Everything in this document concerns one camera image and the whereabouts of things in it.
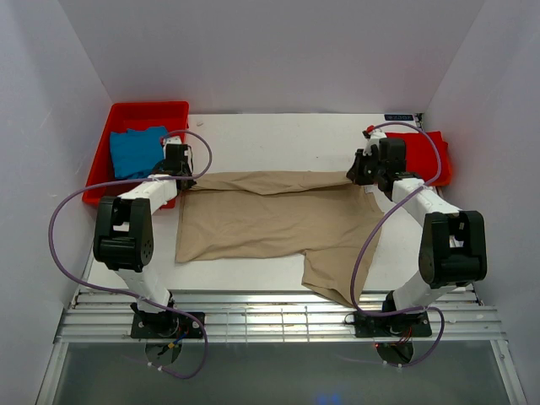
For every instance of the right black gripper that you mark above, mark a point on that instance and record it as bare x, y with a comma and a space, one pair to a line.
355, 173

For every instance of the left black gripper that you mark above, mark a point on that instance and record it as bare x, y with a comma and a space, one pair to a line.
190, 182

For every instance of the beige t shirt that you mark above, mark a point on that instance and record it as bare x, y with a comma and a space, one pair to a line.
266, 214

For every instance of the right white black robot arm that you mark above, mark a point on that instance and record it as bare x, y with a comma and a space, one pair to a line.
452, 251

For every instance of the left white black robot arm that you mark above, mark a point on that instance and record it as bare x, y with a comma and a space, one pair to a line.
124, 237

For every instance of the red folded t shirt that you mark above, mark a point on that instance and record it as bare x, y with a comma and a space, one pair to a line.
421, 158

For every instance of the blue folded t shirt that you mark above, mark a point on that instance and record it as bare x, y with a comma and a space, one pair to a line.
135, 153

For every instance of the blue label sticker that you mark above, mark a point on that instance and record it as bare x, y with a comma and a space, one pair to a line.
399, 117

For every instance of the red plastic bin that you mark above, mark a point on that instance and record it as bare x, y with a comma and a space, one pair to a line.
136, 116

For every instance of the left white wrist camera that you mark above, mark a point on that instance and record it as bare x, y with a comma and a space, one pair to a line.
175, 139

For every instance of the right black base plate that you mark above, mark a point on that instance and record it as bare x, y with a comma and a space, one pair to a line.
414, 325

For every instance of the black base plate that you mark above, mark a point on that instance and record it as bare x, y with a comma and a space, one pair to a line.
414, 325
167, 325

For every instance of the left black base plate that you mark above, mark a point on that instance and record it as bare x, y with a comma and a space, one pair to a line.
167, 325

